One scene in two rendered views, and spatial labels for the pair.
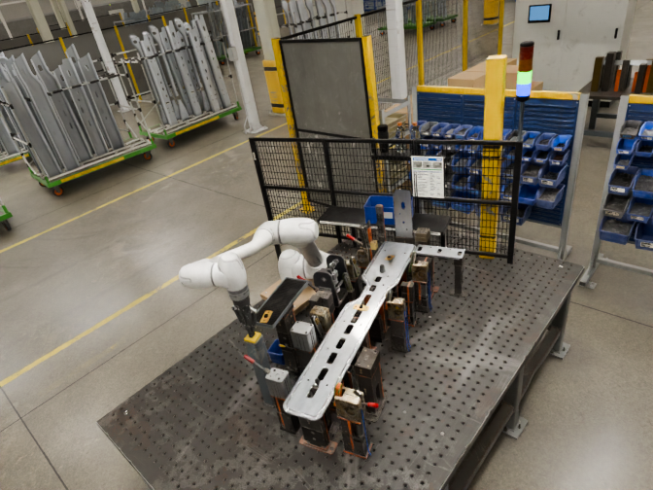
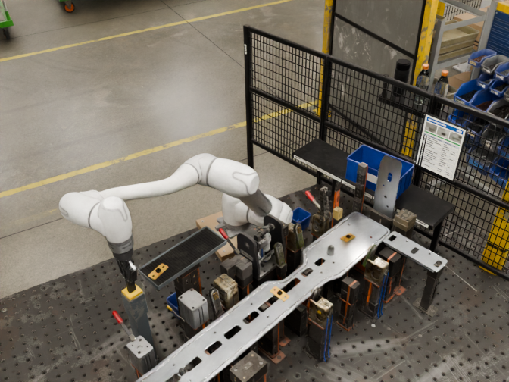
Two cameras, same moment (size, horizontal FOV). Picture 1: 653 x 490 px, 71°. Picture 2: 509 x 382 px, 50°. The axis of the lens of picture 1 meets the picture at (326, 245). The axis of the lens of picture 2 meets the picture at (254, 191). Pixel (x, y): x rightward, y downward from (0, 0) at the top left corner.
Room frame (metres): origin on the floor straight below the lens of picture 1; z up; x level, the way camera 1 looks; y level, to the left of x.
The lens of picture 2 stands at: (0.38, -0.44, 2.76)
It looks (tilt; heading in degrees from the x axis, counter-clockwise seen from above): 38 degrees down; 16
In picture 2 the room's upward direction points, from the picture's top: 1 degrees counter-clockwise
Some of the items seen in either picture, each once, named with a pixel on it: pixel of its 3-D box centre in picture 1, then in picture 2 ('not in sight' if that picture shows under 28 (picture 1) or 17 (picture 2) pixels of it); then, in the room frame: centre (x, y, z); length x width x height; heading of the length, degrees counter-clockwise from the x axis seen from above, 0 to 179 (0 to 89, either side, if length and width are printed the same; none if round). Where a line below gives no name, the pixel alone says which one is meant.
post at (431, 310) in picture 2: (458, 274); (430, 286); (2.22, -0.77, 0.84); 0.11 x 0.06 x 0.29; 60
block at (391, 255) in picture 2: (424, 278); (385, 275); (2.25, -0.56, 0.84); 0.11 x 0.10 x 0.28; 60
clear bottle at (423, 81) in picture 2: (400, 137); (422, 84); (2.89, -0.60, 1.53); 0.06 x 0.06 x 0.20
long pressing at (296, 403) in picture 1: (360, 311); (277, 298); (1.86, -0.12, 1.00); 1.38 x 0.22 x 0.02; 150
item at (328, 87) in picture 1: (332, 138); (371, 39); (4.68, -0.26, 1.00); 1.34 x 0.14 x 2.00; 43
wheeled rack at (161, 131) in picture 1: (182, 88); not in sight; (9.67, 2.33, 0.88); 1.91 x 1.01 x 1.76; 135
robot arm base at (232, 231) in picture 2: not in sight; (233, 221); (2.52, 0.28, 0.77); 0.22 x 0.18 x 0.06; 131
